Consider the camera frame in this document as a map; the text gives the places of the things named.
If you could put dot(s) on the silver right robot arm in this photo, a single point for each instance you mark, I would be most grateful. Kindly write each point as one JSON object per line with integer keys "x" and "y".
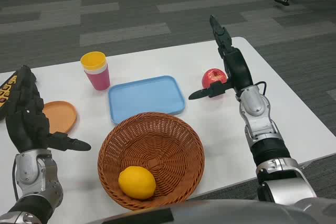
{"x": 262, "y": 127}

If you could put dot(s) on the light blue plastic tray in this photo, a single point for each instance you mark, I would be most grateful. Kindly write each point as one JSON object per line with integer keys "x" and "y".
{"x": 145, "y": 98}

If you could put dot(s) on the white plastic cup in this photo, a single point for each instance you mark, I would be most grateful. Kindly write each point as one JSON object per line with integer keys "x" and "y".
{"x": 102, "y": 70}

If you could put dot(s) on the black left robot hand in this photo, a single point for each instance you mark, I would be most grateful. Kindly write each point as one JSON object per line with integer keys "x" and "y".
{"x": 26, "y": 119}

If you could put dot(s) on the pink plastic cup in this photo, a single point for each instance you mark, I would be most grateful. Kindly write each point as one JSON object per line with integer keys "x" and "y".
{"x": 98, "y": 81}

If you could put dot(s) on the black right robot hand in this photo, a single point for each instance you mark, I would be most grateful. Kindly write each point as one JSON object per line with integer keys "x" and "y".
{"x": 237, "y": 69}

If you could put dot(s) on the orange plastic plate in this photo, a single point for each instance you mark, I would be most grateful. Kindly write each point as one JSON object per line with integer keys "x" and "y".
{"x": 60, "y": 116}

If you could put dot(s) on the yellow plastic cup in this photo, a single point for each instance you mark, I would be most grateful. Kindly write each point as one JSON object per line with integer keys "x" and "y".
{"x": 93, "y": 60}

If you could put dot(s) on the brown wicker basket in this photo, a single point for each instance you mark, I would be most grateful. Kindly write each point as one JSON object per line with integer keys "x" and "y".
{"x": 157, "y": 142}

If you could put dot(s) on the yellow lemon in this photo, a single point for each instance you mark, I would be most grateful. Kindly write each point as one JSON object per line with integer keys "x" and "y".
{"x": 136, "y": 182}

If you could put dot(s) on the red apple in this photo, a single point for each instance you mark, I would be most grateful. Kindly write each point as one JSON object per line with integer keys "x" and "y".
{"x": 214, "y": 75}

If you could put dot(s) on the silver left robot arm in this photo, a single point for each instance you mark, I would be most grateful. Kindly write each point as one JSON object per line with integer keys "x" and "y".
{"x": 34, "y": 176}

